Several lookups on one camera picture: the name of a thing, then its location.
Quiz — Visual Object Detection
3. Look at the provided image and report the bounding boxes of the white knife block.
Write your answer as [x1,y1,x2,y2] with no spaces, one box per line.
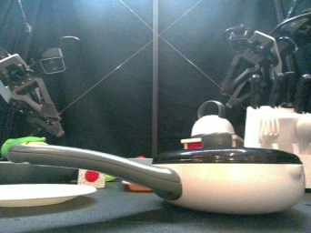
[241,105,311,189]

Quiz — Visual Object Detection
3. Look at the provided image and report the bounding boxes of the orange toy food piece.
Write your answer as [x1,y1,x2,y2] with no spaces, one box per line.
[120,179,154,193]

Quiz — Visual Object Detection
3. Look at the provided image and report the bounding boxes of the vertical metal frame pole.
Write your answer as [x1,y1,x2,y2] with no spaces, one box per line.
[150,0,160,158]

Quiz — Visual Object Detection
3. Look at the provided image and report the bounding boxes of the black handled knife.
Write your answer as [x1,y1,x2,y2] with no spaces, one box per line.
[292,73,311,115]
[268,72,287,107]
[249,74,264,109]
[283,70,299,108]

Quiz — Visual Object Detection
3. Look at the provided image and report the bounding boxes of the green toy vegetable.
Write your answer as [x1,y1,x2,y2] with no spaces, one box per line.
[0,136,46,161]

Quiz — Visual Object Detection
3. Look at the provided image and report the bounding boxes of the white round plate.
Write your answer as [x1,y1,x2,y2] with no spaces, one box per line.
[0,183,98,208]

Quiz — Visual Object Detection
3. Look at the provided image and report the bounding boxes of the black pan lid with knob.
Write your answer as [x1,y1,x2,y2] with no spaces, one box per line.
[152,132,304,166]

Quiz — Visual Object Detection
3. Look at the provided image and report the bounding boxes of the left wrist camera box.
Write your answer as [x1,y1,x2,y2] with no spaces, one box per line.
[38,46,68,76]

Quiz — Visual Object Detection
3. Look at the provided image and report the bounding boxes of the white pan with grey handle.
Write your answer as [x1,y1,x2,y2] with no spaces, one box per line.
[6,143,305,216]

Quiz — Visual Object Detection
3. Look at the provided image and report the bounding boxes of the white kettle with black handle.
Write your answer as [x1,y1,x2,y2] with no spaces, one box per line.
[189,99,236,138]

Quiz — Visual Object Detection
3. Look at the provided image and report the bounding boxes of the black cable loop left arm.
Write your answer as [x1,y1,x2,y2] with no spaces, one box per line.
[54,35,84,71]

